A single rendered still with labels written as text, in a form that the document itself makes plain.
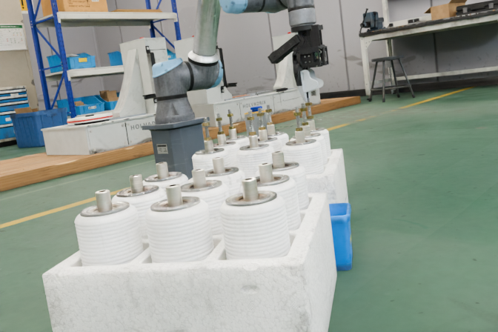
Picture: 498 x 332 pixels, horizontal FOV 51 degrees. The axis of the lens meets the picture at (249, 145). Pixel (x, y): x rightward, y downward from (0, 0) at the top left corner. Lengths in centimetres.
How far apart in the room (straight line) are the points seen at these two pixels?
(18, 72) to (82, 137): 444
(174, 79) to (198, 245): 123
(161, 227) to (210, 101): 345
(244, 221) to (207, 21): 129
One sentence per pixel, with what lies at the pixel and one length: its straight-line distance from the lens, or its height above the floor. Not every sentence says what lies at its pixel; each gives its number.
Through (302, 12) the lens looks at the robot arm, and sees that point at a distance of 148.
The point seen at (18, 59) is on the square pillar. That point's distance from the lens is 784.
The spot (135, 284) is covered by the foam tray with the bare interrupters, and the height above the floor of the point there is 16.
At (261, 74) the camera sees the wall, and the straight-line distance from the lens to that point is 797.
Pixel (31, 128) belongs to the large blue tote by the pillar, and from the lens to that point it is 592.
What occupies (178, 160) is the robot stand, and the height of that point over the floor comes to 16.
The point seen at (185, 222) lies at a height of 23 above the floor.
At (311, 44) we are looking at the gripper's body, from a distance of 148.
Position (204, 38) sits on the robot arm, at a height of 59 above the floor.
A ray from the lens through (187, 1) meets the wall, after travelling 903.
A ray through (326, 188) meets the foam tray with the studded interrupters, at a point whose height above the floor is 15.
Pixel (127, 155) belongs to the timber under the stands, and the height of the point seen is 3.
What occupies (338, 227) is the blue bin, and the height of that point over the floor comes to 10.
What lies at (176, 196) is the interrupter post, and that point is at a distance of 79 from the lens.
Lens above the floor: 42
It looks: 7 degrees down
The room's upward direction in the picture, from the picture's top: 8 degrees counter-clockwise
